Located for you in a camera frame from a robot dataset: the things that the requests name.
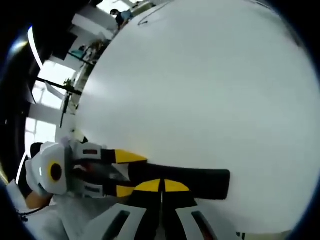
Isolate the black remote control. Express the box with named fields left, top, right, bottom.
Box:
left=126, top=161, right=231, bottom=201

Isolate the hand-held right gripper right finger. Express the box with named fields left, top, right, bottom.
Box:
left=162, top=178, right=242, bottom=240

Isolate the black tripod stand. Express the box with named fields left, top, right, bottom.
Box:
left=36, top=76, right=84, bottom=127

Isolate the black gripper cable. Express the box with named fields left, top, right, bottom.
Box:
left=16, top=204, right=52, bottom=222

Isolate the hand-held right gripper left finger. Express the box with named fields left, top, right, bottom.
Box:
left=83, top=178, right=163, bottom=240

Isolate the black table cable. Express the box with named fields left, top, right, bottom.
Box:
left=136, top=1, right=173, bottom=26

